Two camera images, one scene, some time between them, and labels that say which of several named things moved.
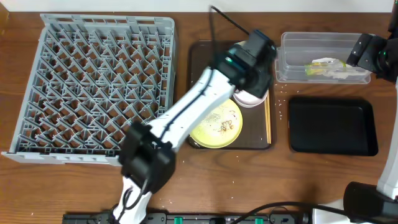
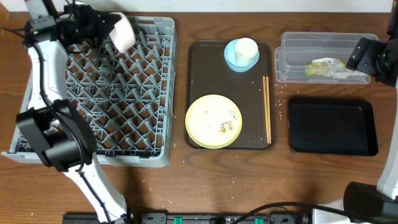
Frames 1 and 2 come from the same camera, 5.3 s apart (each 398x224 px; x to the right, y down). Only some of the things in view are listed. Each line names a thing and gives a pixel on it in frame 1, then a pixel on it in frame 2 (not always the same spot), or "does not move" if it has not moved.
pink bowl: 245,99 to 123,34
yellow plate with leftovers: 221,127 does not move
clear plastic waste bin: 319,57 does not move
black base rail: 195,218 does not move
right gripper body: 357,50 does not move
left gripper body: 259,86 to 101,23
